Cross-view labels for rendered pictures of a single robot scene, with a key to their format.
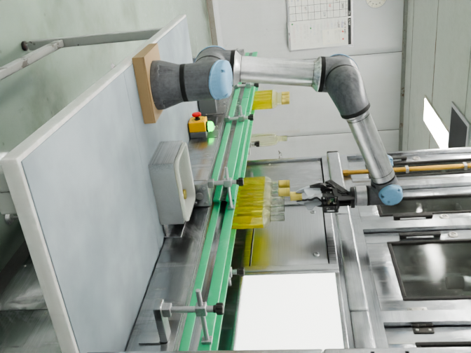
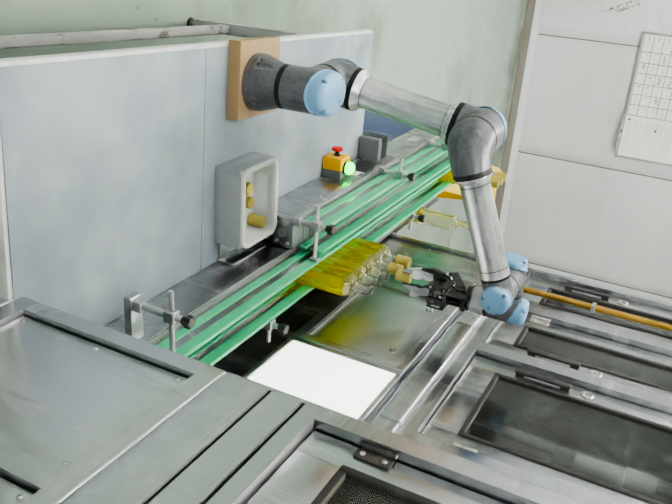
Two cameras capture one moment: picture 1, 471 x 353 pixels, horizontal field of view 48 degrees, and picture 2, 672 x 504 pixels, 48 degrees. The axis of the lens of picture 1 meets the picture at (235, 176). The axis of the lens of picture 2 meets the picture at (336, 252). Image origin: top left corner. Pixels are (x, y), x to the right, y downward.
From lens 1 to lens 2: 67 cm
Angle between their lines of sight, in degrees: 16
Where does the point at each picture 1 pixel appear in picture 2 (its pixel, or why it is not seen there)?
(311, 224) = (415, 320)
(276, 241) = (360, 322)
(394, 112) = not seen: outside the picture
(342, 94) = (456, 149)
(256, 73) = (377, 100)
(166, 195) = (227, 207)
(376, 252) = (471, 378)
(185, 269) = (209, 292)
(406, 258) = (503, 396)
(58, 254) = (16, 178)
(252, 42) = (565, 129)
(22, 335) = not seen: hidden behind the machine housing
